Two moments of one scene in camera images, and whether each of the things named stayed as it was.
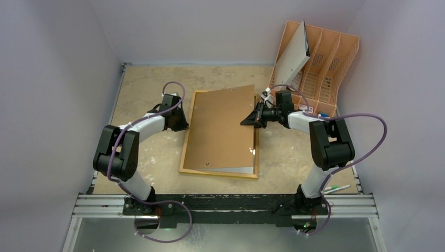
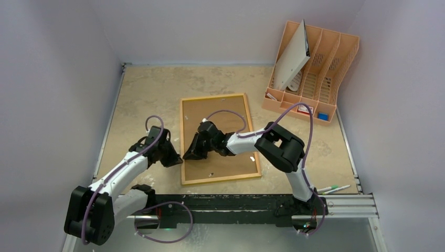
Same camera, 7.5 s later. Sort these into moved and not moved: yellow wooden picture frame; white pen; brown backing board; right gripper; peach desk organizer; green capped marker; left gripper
Moved: right gripper; brown backing board; left gripper; yellow wooden picture frame
Not moved: green capped marker; white pen; peach desk organizer
